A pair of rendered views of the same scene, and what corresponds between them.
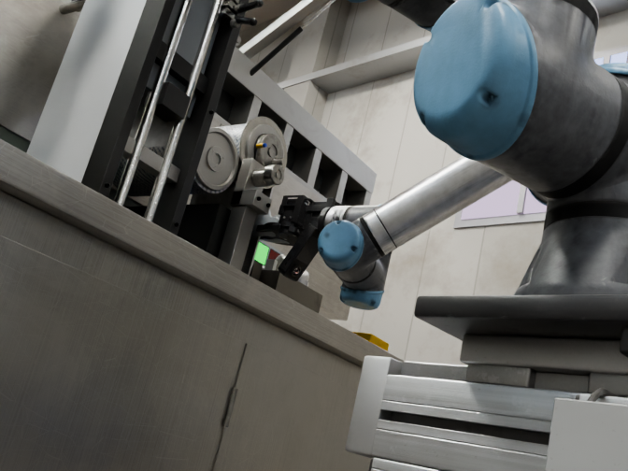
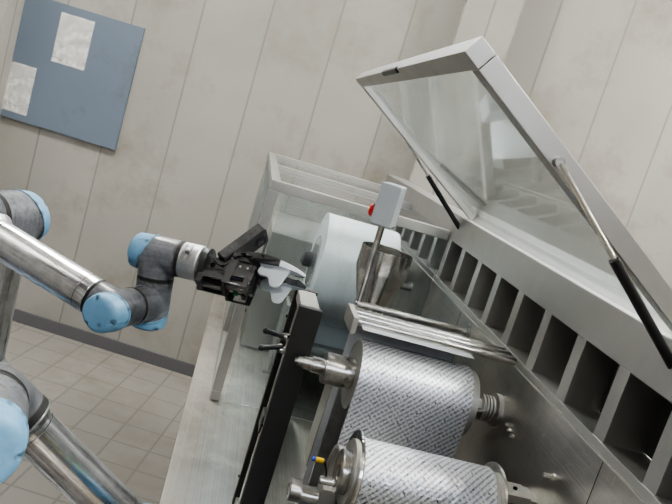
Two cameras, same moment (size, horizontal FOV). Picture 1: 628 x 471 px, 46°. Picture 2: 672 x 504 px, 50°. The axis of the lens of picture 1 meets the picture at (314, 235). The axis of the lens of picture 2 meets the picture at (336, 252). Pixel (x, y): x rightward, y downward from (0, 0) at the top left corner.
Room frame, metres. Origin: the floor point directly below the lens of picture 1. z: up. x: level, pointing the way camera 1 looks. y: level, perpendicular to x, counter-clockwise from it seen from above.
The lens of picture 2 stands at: (2.08, -0.79, 1.80)
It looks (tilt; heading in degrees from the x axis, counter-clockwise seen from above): 10 degrees down; 132
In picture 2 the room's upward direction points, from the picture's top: 17 degrees clockwise
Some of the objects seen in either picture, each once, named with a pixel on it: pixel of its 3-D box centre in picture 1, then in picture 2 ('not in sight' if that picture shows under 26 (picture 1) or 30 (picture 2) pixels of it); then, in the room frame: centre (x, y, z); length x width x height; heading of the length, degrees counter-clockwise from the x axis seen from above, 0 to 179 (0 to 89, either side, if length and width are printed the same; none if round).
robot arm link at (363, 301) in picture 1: (363, 274); not in sight; (1.27, -0.10, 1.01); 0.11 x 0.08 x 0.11; 157
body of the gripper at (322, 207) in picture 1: (309, 221); not in sight; (1.39, 0.01, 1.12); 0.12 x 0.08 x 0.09; 51
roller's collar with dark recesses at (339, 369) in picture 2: not in sight; (337, 370); (1.20, 0.28, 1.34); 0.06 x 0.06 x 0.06; 51
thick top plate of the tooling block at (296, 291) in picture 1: (229, 292); not in sight; (1.65, 0.15, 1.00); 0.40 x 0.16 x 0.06; 51
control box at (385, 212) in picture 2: not in sight; (385, 203); (1.00, 0.51, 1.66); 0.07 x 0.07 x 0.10; 29
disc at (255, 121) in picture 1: (264, 152); (350, 473); (1.41, 0.14, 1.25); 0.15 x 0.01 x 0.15; 141
